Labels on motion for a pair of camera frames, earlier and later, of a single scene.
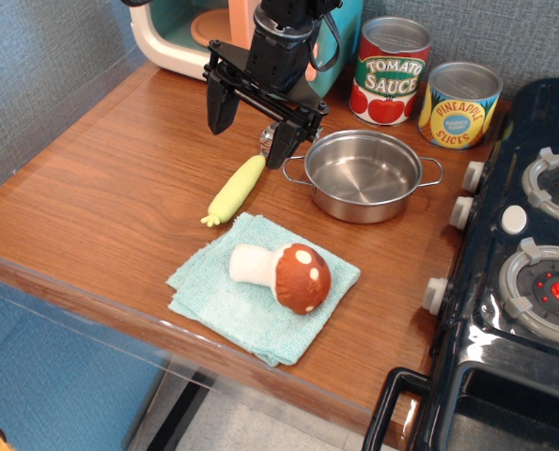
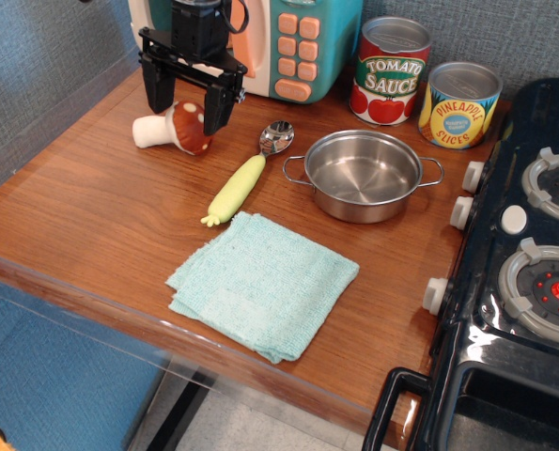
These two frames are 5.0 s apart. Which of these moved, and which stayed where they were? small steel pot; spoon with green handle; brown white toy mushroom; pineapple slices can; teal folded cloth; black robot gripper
Moved: black robot gripper; brown white toy mushroom
Stayed: spoon with green handle; teal folded cloth; small steel pot; pineapple slices can
